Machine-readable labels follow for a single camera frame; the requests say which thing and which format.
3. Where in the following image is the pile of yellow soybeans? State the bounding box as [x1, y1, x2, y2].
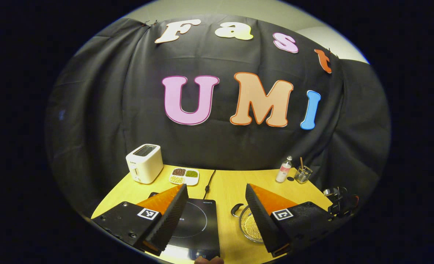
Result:
[244, 214, 264, 241]

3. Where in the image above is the white divided bean dish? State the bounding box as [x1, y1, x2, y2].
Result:
[169, 168, 199, 186]

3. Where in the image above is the steel pot with black handle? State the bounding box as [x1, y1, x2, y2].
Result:
[231, 203, 266, 244]

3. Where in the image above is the black power cable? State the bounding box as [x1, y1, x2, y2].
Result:
[203, 169, 216, 200]

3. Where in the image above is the clear bottle with pink label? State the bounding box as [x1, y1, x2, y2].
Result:
[276, 156, 293, 183]

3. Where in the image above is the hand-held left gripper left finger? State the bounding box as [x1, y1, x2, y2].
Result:
[92, 183, 189, 256]

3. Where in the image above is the white toaster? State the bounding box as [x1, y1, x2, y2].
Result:
[126, 144, 164, 184]

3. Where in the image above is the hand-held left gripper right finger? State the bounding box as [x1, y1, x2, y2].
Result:
[245, 183, 335, 258]

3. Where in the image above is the glass holder jar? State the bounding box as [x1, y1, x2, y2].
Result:
[295, 166, 313, 184]

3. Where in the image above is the black backdrop cloth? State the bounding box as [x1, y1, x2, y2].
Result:
[44, 15, 391, 220]

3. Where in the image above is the black induction cooktop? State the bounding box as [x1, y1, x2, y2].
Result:
[149, 192, 220, 261]

